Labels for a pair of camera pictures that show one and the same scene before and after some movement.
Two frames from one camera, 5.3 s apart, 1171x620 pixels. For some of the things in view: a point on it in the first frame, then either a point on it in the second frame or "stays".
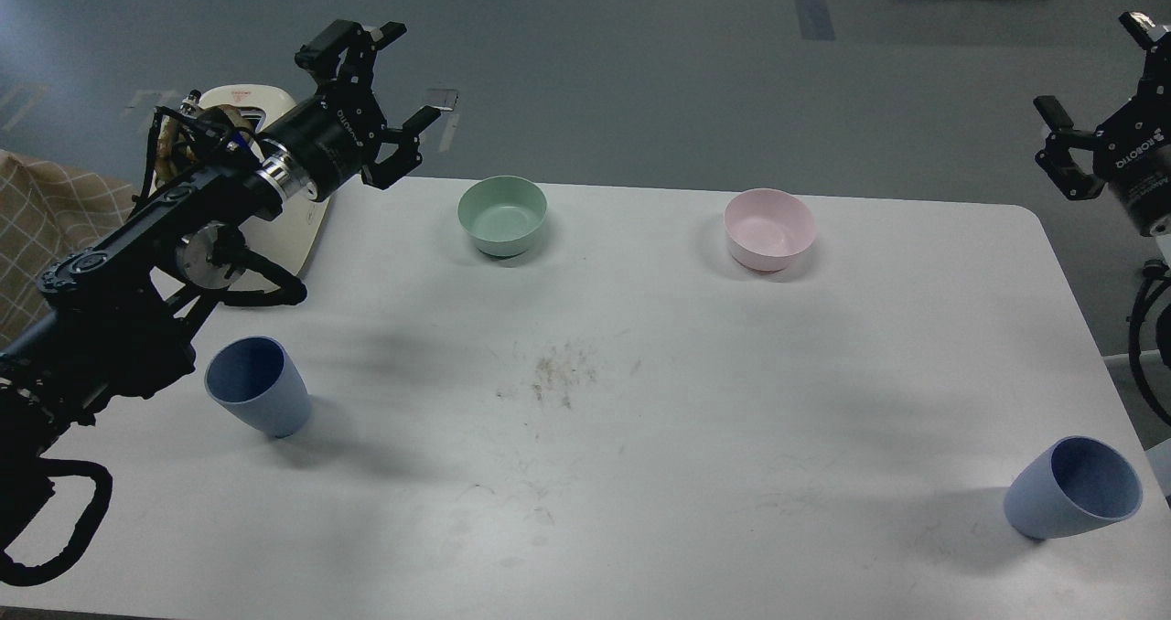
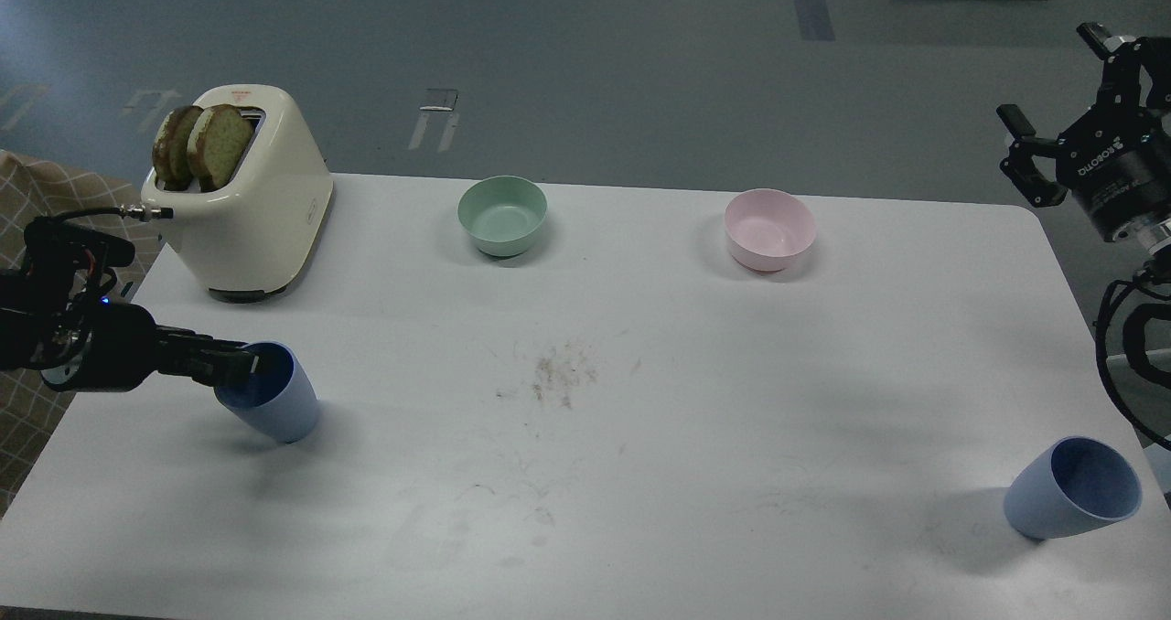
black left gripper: x=330 y=144 to x=106 y=347
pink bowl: x=766 y=228 stays
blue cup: x=1071 y=484 stays
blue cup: x=255 y=378 stays
